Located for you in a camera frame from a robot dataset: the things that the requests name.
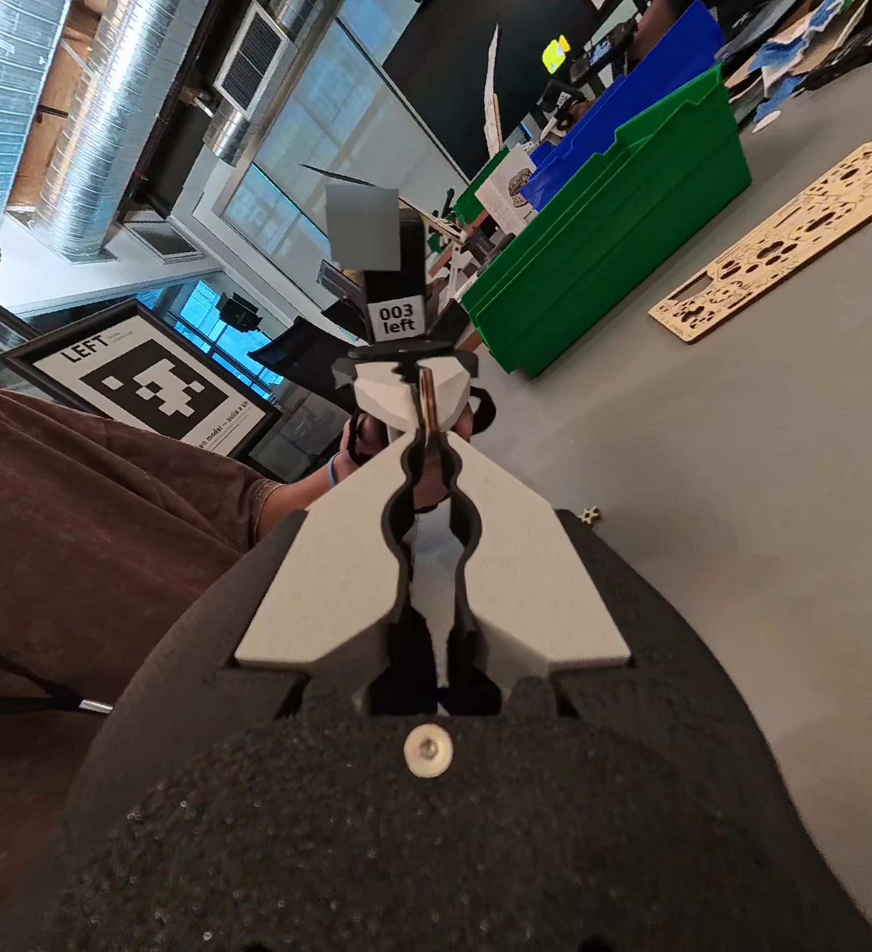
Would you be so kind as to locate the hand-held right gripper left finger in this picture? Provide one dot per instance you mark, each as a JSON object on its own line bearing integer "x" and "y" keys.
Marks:
{"x": 324, "y": 587}

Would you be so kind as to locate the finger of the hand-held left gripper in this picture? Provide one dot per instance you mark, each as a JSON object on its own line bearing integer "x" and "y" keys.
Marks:
{"x": 452, "y": 390}
{"x": 384, "y": 394}

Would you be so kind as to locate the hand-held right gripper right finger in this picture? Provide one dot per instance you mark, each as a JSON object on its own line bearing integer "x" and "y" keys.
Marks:
{"x": 547, "y": 595}

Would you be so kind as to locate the wooden gear axle assembly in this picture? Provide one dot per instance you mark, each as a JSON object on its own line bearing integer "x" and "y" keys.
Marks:
{"x": 428, "y": 401}

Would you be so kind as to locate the person's left forearm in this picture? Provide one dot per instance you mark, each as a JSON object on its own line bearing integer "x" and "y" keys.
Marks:
{"x": 294, "y": 498}

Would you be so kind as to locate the wooden parts sheet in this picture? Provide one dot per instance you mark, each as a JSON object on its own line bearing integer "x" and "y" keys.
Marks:
{"x": 793, "y": 238}

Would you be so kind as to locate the person's left hand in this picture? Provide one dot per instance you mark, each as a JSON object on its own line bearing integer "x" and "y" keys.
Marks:
{"x": 428, "y": 487}

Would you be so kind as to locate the blue wristband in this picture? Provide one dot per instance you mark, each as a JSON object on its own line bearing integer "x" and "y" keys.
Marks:
{"x": 333, "y": 472}

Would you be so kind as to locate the white printed leaflet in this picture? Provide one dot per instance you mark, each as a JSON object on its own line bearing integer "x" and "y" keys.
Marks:
{"x": 507, "y": 186}

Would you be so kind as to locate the green plastic bin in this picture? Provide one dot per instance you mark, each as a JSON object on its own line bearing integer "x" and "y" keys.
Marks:
{"x": 614, "y": 245}

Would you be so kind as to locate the framed marker poster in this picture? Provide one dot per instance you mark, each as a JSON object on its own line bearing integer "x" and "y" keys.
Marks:
{"x": 153, "y": 387}

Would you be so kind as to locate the large black monitor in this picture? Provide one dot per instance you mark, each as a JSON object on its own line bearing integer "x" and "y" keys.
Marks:
{"x": 466, "y": 67}

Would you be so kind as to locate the white vent grille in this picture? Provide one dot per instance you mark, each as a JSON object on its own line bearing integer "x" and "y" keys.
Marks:
{"x": 250, "y": 59}

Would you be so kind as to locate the yellow sticky item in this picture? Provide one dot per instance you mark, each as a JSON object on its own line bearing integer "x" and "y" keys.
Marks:
{"x": 555, "y": 53}

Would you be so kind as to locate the blue plastic bin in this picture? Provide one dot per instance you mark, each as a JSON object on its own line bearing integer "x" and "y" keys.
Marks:
{"x": 629, "y": 104}

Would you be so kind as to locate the pile of cardboard scraps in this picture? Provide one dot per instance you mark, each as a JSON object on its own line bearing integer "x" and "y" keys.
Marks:
{"x": 793, "y": 44}

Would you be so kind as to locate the silver ventilation duct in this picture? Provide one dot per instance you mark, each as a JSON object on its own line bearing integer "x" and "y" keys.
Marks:
{"x": 235, "y": 134}
{"x": 108, "y": 111}

